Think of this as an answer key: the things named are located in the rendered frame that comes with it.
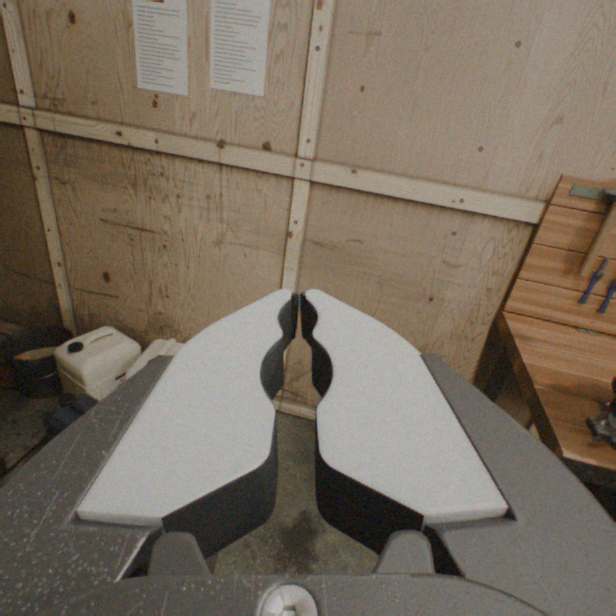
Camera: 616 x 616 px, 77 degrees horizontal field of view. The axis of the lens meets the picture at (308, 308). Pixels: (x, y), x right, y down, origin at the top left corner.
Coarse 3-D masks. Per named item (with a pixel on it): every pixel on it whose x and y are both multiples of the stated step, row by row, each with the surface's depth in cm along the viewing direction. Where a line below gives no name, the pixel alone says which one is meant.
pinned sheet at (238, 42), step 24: (216, 0) 132; (240, 0) 130; (264, 0) 129; (216, 24) 135; (240, 24) 134; (264, 24) 132; (216, 48) 139; (240, 48) 137; (264, 48) 135; (216, 72) 142; (240, 72) 140; (264, 72) 138
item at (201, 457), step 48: (240, 336) 10; (288, 336) 12; (192, 384) 8; (240, 384) 8; (144, 432) 7; (192, 432) 7; (240, 432) 7; (96, 480) 6; (144, 480) 6; (192, 480) 6; (240, 480) 6; (192, 528) 6; (240, 528) 7
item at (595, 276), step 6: (606, 258) 131; (606, 264) 132; (600, 270) 133; (594, 276) 134; (600, 276) 132; (594, 282) 135; (612, 282) 135; (588, 288) 137; (606, 288) 136; (612, 288) 135; (588, 294) 137; (612, 294) 136; (582, 300) 139; (606, 300) 137; (600, 306) 139; (606, 306) 138; (600, 312) 139
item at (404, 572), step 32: (160, 544) 5; (192, 544) 5; (416, 544) 5; (160, 576) 4; (192, 576) 4; (224, 576) 4; (256, 576) 4; (288, 576) 4; (320, 576) 4; (352, 576) 4; (384, 576) 4; (416, 576) 4; (448, 576) 4; (64, 608) 4; (96, 608) 4; (128, 608) 4; (160, 608) 4; (192, 608) 4; (224, 608) 4; (256, 608) 4; (288, 608) 4; (320, 608) 4; (352, 608) 4; (384, 608) 4; (416, 608) 4; (448, 608) 4; (480, 608) 4; (512, 608) 4
